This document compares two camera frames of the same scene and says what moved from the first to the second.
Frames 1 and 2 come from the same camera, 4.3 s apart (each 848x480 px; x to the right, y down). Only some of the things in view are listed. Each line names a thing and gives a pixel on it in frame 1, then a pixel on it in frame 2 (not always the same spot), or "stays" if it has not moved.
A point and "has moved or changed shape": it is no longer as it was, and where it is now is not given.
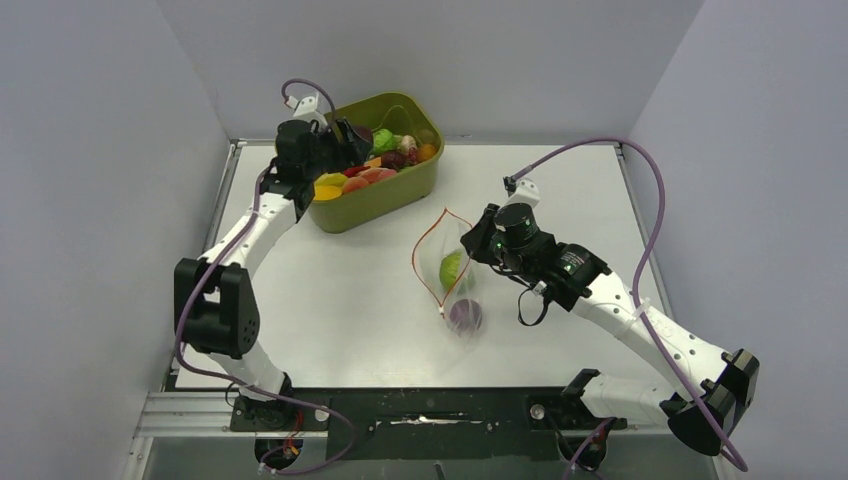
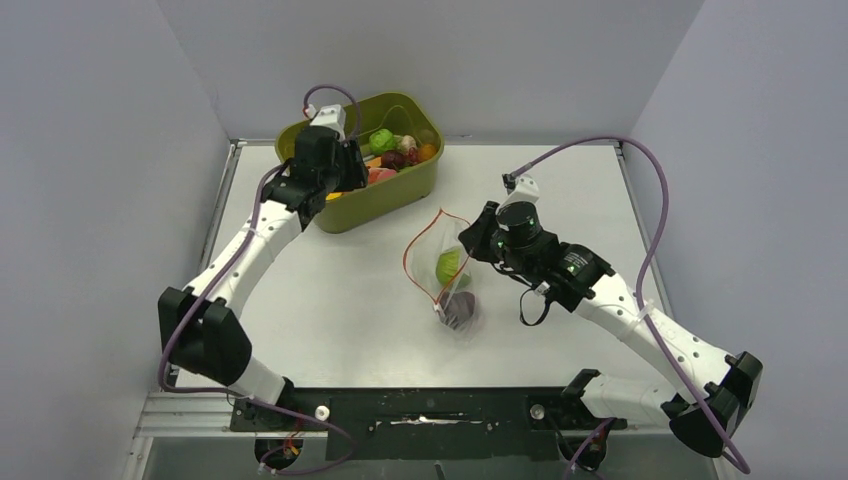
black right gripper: x=475 y=241 stays
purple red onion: x=465 y=316 has moved or changed shape
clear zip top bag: x=440 y=252 stays
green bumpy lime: x=383 y=141 stays
